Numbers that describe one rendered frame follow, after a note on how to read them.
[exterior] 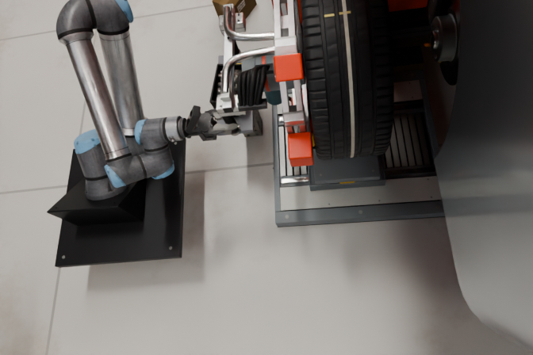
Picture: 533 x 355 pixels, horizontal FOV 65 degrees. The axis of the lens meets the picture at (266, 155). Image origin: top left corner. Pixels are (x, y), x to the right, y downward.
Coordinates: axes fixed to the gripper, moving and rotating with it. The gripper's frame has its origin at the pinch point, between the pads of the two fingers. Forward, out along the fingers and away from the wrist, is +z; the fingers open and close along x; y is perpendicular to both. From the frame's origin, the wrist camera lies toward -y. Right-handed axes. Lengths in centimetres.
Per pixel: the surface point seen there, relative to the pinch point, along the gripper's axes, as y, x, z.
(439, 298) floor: 83, 55, 75
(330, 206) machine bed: 75, 11, 30
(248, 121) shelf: 37.9, -19.7, -3.1
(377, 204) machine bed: 75, 12, 52
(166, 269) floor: 83, 37, -55
